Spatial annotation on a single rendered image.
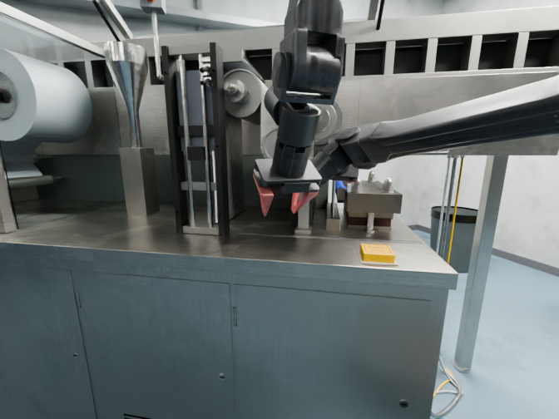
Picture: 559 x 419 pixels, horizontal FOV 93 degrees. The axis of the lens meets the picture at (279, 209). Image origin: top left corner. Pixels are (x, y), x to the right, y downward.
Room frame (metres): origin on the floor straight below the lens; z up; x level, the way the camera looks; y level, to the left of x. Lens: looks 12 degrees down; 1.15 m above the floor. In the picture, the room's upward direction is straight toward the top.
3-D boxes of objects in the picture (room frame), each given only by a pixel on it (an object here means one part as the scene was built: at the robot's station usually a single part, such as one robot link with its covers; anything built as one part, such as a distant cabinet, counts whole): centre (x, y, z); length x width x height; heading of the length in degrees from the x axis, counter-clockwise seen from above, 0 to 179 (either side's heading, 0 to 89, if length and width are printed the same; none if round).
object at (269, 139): (1.02, -0.02, 1.17); 0.26 x 0.12 x 0.12; 170
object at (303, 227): (0.84, -0.08, 1.05); 0.06 x 0.05 x 0.31; 170
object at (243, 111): (1.05, 0.10, 1.33); 0.25 x 0.14 x 0.14; 170
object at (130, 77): (1.10, 0.57, 1.18); 0.14 x 0.14 x 0.57
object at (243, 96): (0.89, 0.13, 1.33); 0.06 x 0.06 x 0.06; 80
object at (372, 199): (1.00, -0.32, 1.00); 0.40 x 0.16 x 0.06; 170
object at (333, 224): (0.98, -0.20, 0.92); 0.28 x 0.04 x 0.04; 170
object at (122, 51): (1.10, 0.57, 1.50); 0.14 x 0.14 x 0.06
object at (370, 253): (0.62, -0.24, 0.91); 0.07 x 0.07 x 0.02; 80
